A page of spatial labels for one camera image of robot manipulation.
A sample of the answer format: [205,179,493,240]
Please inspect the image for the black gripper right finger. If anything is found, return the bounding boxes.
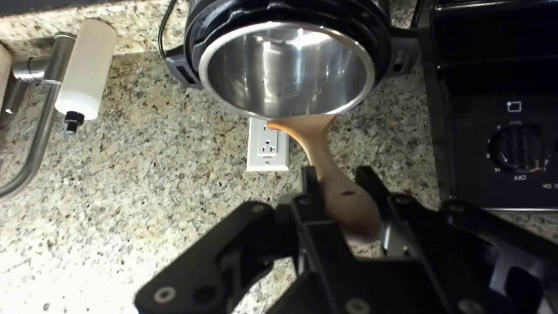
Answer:
[353,164,460,314]

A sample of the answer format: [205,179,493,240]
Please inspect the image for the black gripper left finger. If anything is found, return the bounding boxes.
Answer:
[287,164,357,314]

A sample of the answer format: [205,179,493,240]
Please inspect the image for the wooden cooking spoon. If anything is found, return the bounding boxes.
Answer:
[266,111,383,244]

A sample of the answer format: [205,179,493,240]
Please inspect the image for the steel and black rice cooker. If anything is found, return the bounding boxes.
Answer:
[158,0,423,122]

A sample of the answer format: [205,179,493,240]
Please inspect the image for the black electric stove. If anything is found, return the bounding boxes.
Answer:
[420,0,558,212]

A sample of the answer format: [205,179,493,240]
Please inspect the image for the white soap bottle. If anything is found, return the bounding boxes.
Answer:
[53,17,120,134]

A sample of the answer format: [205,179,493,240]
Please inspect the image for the steel faucet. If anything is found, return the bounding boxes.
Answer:
[0,31,78,200]

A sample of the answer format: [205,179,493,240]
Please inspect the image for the white wall outlet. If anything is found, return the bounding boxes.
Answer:
[245,115,291,174]

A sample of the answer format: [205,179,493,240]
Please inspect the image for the black rice cooker cord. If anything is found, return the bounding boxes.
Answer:
[156,0,182,61]

